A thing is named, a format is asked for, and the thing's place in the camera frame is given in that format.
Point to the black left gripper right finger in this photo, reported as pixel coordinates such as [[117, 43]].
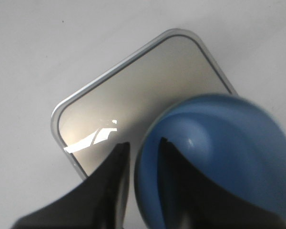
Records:
[[190, 200]]

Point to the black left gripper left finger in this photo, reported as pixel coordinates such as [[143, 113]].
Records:
[[99, 202]]

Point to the silver digital kitchen scale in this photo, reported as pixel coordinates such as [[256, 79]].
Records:
[[124, 103]]

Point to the light blue plastic cup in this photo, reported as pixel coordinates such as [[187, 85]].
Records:
[[231, 141]]

